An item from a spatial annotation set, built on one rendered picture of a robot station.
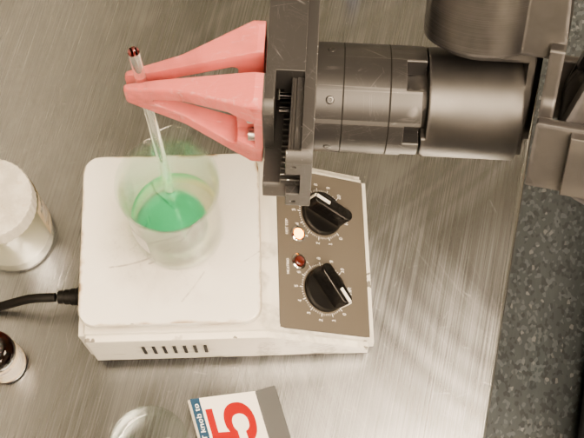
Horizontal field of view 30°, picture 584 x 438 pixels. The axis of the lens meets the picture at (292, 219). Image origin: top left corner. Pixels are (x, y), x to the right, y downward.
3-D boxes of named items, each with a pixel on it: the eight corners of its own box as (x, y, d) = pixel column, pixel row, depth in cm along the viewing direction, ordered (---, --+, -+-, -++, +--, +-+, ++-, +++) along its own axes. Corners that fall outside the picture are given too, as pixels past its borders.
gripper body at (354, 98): (274, 158, 52) (428, 166, 52) (285, -24, 56) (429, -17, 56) (275, 207, 58) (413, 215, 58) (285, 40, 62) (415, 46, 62)
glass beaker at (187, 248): (222, 280, 72) (213, 237, 64) (126, 271, 72) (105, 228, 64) (234, 182, 74) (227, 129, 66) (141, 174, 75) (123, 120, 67)
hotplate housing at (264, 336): (362, 189, 83) (369, 146, 76) (372, 357, 79) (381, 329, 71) (70, 196, 83) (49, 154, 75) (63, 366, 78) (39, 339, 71)
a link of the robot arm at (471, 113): (532, 182, 56) (517, 127, 61) (555, 62, 52) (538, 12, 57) (398, 175, 56) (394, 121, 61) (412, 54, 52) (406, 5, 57)
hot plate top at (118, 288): (259, 156, 76) (258, 151, 75) (262, 325, 71) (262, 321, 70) (85, 161, 75) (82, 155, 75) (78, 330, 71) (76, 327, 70)
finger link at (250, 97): (110, 102, 53) (303, 111, 53) (125, -24, 56) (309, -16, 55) (129, 158, 59) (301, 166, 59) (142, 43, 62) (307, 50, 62)
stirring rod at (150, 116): (177, 195, 72) (138, 43, 53) (177, 203, 72) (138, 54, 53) (168, 195, 72) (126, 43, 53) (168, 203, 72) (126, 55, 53)
